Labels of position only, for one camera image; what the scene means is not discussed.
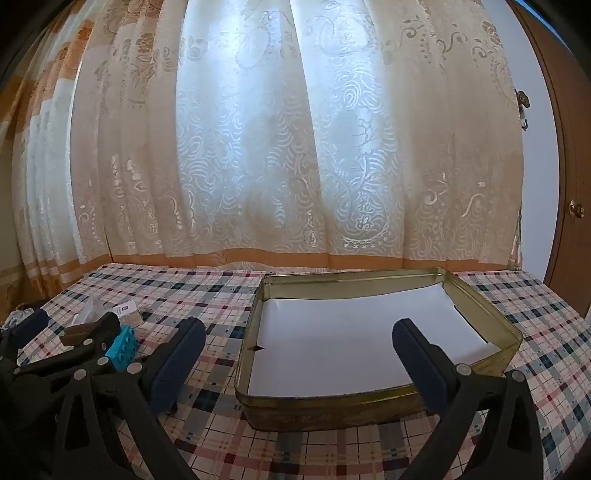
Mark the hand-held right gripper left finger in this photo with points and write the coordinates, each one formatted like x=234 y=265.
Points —
x=178 y=367

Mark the metal wall hook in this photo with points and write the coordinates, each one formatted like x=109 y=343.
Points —
x=522 y=104

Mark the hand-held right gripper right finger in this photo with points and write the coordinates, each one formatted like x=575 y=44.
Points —
x=418 y=364

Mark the brass door knob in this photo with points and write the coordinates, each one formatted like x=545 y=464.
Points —
x=576 y=208

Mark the beige tissue pack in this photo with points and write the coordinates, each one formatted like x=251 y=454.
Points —
x=129 y=317

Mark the plaid tablecloth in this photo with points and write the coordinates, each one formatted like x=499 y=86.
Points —
x=323 y=454

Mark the cream patterned curtain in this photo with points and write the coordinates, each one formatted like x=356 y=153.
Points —
x=277 y=138

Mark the curtain tieback tassel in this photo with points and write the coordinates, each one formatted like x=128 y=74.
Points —
x=515 y=249

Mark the gold tin box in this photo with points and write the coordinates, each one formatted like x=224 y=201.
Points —
x=323 y=415

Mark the white paper sheet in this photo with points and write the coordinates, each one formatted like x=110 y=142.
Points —
x=346 y=337

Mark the blue building block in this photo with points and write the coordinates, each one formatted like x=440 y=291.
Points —
x=123 y=347

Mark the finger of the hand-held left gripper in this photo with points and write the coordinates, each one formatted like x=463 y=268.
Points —
x=30 y=325
x=110 y=325

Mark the brown wooden door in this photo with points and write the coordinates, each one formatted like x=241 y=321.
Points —
x=577 y=161

